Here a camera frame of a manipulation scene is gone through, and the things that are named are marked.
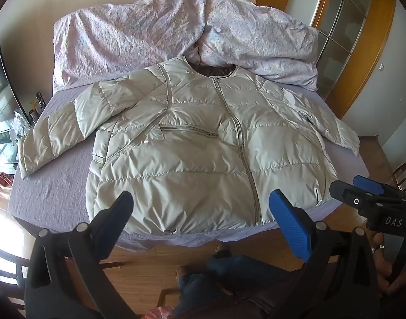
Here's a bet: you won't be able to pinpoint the glass door with wooden frame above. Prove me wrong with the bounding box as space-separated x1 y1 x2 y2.
310 0 397 120

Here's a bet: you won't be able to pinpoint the floral pink duvet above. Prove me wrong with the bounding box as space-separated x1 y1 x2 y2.
52 0 320 94

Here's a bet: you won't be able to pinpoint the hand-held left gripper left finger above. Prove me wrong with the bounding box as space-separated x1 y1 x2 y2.
24 190 138 319

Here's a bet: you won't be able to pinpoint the bed with purple sheet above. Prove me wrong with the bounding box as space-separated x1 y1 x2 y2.
8 73 370 252

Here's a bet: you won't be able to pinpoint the person's legs in jeans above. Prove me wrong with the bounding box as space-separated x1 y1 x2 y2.
176 254 311 319

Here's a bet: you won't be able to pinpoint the beige puffer jacket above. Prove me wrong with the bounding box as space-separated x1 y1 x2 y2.
19 56 361 236

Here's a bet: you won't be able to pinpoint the dark wooden chair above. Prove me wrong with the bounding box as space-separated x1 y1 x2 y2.
0 241 36 295

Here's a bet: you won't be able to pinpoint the clear plastic bag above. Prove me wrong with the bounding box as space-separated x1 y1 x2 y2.
10 111 32 140

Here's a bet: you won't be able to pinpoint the dark bottles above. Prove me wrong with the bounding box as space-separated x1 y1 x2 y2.
28 91 47 123

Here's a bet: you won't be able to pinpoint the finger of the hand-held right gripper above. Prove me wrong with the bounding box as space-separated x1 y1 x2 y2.
352 175 403 197
329 179 386 207

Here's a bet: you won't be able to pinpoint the person's right hand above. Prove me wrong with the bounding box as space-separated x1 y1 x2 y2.
372 232 406 296

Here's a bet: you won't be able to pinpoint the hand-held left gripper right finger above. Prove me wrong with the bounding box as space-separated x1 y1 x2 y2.
268 189 380 319

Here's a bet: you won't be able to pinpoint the brown shoe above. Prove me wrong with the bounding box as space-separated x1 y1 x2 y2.
214 242 232 259
175 265 192 288

